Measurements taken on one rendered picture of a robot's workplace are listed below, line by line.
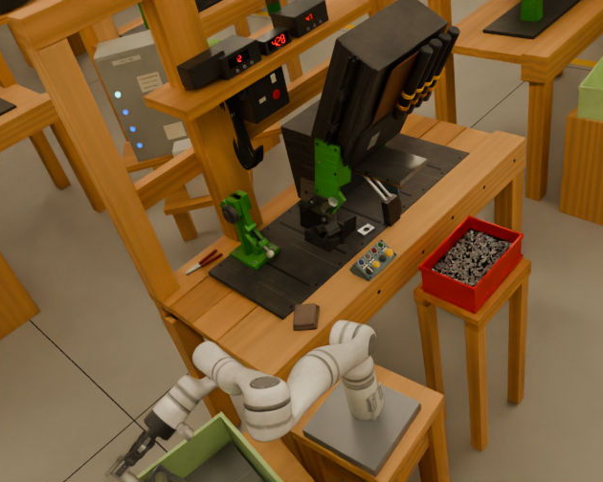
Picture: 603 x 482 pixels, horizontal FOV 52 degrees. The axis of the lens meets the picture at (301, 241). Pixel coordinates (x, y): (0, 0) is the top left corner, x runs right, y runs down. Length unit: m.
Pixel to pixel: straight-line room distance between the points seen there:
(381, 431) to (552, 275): 1.85
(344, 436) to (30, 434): 2.04
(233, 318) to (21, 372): 1.88
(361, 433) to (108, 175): 1.09
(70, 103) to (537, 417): 2.15
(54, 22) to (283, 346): 1.14
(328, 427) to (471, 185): 1.15
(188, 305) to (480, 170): 1.25
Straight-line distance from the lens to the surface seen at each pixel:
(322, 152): 2.17
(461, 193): 2.44
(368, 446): 1.74
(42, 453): 3.35
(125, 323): 3.69
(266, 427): 1.20
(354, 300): 2.07
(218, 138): 2.24
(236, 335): 2.09
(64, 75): 1.90
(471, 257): 2.18
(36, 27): 1.86
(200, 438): 1.81
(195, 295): 2.29
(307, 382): 1.33
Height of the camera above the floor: 2.36
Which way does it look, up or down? 39 degrees down
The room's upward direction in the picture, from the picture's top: 15 degrees counter-clockwise
